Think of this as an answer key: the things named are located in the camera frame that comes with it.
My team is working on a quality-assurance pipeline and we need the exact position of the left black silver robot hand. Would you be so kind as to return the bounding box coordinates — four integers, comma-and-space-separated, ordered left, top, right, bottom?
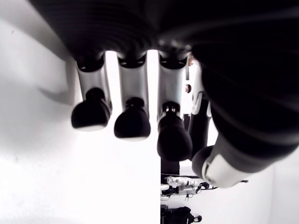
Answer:
28, 0, 299, 189

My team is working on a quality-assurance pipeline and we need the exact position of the seated person in white shirt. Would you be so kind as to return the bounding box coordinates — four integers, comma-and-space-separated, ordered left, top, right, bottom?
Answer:
185, 52, 212, 117

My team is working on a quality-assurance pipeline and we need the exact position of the black cabinet on casters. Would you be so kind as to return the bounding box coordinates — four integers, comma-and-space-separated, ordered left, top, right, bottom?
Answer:
160, 158, 181, 176

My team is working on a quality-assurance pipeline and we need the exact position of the dark wheeled rack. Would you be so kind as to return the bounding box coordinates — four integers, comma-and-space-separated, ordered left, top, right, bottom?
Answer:
160, 205, 203, 224

